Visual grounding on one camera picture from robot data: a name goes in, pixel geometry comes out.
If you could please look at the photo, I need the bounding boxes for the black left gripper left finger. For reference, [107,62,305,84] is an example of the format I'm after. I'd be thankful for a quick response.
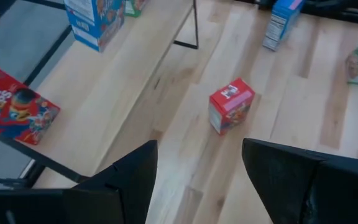
[0,139,159,224]

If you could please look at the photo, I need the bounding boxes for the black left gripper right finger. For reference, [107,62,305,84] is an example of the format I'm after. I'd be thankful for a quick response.
[242,138,358,224]

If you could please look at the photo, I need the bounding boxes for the red Froot Loops cereal box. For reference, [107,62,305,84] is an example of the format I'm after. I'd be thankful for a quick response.
[208,77,256,136]
[0,63,61,146]

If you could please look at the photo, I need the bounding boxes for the blue Rice Krispies cereal box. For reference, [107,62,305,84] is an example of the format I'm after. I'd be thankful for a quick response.
[262,0,306,52]
[63,0,126,53]

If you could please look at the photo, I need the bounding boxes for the wooden shelf black metal frame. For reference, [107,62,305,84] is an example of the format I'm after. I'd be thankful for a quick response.
[0,0,200,190]

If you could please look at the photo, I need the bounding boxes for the black aluminium table frame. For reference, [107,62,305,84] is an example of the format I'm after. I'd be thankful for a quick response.
[234,0,358,26]

